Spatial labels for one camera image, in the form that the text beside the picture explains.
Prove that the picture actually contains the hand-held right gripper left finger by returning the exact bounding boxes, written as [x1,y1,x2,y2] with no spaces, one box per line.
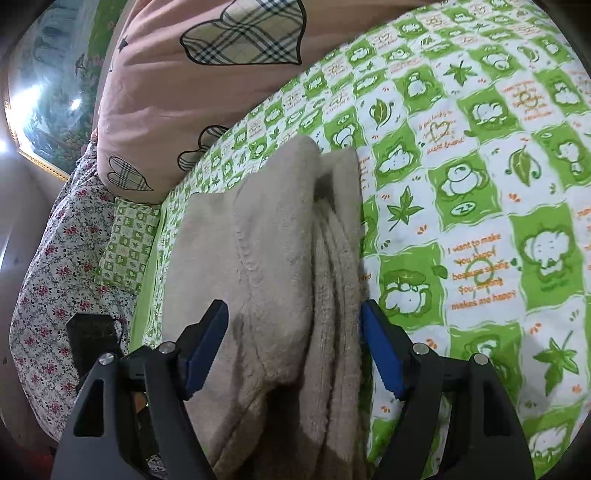
[50,299,230,480]

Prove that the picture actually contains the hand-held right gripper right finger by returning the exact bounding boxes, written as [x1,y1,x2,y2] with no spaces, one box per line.
[360,299,536,480]

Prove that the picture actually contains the beige knit sweater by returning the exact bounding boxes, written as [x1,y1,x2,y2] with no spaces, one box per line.
[159,135,370,480]

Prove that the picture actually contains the black box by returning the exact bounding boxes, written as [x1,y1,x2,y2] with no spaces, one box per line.
[66,314,124,370]

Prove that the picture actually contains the green checked pillow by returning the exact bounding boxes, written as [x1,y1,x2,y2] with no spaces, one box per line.
[97,196,162,296]

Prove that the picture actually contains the floral bed cover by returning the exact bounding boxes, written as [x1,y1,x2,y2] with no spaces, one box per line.
[9,141,134,439]

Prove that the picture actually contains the green checked bed sheet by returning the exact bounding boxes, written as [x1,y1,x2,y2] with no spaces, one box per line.
[129,0,591,480]

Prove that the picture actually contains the pink quilt with plaid hearts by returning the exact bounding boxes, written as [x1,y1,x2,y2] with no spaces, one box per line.
[90,0,430,204]

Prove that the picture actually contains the framed landscape painting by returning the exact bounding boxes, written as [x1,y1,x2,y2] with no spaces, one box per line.
[2,0,134,181]

